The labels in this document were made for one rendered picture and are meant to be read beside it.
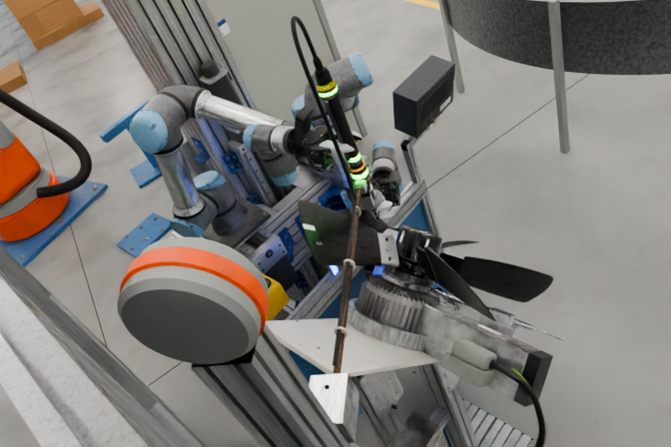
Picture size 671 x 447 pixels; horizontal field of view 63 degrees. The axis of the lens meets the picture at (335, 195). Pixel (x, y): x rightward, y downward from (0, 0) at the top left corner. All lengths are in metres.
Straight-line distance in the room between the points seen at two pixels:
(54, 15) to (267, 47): 7.30
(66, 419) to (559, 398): 2.33
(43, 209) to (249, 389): 4.48
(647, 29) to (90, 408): 2.92
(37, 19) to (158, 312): 9.95
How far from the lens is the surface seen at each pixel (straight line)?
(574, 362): 2.67
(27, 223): 5.12
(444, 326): 1.44
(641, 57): 3.15
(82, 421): 0.38
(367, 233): 1.44
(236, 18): 3.29
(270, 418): 0.77
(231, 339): 0.62
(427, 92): 2.07
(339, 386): 0.99
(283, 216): 2.21
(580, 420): 2.55
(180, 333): 0.63
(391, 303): 1.45
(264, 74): 3.43
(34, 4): 10.40
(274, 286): 1.78
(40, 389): 0.41
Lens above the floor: 2.29
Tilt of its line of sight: 38 degrees down
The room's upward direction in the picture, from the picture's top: 24 degrees counter-clockwise
